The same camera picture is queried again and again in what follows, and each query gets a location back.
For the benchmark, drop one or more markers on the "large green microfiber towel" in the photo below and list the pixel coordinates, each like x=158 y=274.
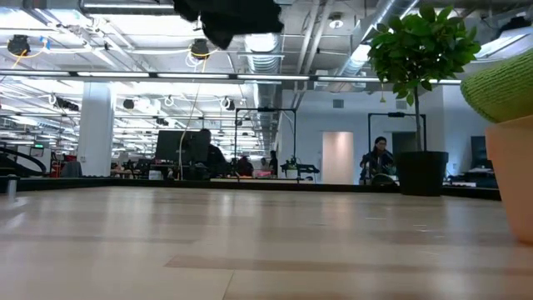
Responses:
x=504 y=91

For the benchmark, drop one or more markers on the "black background robot arm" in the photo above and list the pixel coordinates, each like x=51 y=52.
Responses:
x=302 y=168

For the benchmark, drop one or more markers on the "black ceiling device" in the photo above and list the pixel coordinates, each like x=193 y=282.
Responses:
x=18 y=45
x=200 y=48

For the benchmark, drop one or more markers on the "person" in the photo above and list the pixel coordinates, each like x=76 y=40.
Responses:
x=214 y=156
x=379 y=160
x=273 y=162

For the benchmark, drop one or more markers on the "black background monitor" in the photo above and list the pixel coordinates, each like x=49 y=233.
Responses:
x=175 y=146

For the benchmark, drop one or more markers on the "white pillar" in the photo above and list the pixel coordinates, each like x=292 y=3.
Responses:
x=96 y=125

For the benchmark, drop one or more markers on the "white lit door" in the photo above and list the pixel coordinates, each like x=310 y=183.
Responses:
x=337 y=158

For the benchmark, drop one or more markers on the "green leafy plant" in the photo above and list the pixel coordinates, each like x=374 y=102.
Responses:
x=424 y=46

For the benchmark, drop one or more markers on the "green exit sign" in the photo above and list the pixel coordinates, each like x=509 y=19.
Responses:
x=38 y=146

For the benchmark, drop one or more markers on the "black plant pot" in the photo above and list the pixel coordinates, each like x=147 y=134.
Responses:
x=420 y=173

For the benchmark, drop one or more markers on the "orange tray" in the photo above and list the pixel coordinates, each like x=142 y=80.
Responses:
x=514 y=179

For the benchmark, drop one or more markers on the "silver ventilation duct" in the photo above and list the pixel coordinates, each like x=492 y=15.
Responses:
x=264 y=52

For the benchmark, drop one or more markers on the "black metal stand frame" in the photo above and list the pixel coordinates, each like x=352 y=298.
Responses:
x=266 y=109
x=397 y=114

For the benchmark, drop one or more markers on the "grey wall vent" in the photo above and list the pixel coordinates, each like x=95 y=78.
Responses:
x=338 y=103

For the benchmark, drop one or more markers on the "black curved frame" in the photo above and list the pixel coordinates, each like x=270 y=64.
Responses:
x=25 y=157

